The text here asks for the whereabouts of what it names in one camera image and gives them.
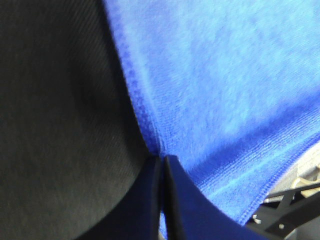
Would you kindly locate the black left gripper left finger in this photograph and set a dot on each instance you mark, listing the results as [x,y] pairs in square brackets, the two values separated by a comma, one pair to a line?
[137,215]

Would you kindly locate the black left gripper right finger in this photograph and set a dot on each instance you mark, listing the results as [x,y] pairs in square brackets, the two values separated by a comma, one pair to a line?
[189,215]

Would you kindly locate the black tablecloth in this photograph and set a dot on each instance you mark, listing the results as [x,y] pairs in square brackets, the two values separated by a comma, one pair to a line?
[70,146]

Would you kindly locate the black metal frame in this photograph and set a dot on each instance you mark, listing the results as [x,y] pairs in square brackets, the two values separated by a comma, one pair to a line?
[283,212]

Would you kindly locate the blue microfiber towel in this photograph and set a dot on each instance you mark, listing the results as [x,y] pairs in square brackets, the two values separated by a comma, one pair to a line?
[229,87]

